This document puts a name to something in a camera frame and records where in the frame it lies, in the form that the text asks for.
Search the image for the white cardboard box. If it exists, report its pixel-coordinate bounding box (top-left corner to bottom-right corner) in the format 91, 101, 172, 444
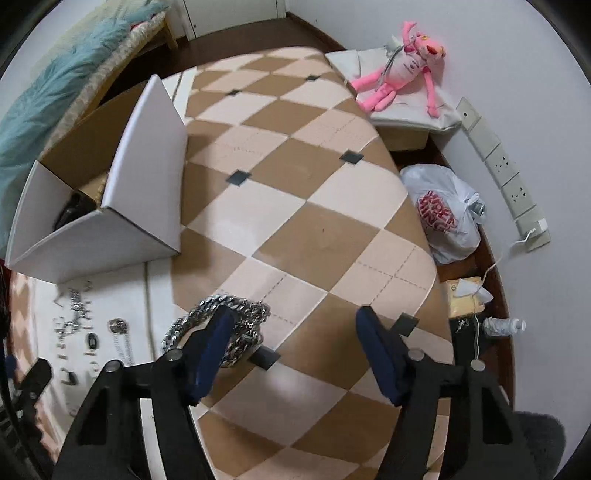
6, 74, 190, 285

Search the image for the dark object in box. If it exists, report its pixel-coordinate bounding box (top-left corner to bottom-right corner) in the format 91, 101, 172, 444
53, 191, 95, 230

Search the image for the white wall switch plate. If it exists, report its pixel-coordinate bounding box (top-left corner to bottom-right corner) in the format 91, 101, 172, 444
468, 117, 502, 160
456, 97, 482, 132

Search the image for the white charger with cable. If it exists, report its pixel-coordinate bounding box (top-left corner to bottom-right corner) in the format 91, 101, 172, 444
472, 220, 549, 363

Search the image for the checkered tablecloth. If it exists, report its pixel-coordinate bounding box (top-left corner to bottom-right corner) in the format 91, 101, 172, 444
170, 46, 452, 480

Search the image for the wooden bed frame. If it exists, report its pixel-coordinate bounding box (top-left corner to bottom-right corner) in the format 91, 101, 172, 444
95, 10, 180, 116

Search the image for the white folded cushion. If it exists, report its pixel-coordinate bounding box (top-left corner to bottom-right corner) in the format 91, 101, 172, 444
324, 45, 463, 136

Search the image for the thick silver chain necklace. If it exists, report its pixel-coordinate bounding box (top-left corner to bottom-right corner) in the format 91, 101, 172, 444
161, 294, 272, 369

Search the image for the silver pendant necklace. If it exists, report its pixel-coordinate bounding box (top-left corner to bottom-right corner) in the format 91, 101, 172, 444
108, 318, 137, 365

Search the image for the silver chain bracelet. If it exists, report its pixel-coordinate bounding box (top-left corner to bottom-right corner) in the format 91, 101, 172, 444
54, 287, 93, 333

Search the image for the patterned mattress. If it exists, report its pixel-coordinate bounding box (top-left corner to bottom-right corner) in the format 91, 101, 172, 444
44, 11, 168, 153

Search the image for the white wardrobe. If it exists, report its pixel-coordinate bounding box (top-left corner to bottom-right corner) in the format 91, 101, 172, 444
178, 0, 289, 40

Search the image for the yellow tissue pack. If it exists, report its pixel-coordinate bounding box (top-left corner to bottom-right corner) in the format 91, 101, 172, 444
445, 276, 494, 320

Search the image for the clear plastic bottle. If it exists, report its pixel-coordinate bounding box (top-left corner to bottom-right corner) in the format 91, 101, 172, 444
482, 316, 527, 339

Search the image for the white plastic bag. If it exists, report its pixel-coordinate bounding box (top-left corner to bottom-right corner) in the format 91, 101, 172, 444
399, 163, 483, 265

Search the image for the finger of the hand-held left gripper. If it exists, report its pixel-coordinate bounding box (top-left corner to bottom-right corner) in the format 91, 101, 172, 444
4, 354, 54, 432

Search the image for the white wall socket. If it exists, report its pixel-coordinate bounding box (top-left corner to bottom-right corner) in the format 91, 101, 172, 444
501, 172, 539, 217
515, 207, 551, 252
485, 144, 520, 188

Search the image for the teal fluffy blanket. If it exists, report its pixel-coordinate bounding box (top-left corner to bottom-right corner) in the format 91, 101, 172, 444
0, 0, 168, 190

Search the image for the pink plush toy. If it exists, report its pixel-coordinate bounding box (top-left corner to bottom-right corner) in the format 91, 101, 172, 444
352, 20, 448, 119

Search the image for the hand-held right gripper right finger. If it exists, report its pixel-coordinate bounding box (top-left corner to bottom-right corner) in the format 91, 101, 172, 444
357, 305, 542, 480

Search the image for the grey fuzzy stool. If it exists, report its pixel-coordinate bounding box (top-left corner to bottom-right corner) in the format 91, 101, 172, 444
512, 410, 567, 480

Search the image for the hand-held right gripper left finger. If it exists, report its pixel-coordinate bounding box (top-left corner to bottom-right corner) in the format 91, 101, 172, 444
52, 305, 239, 480

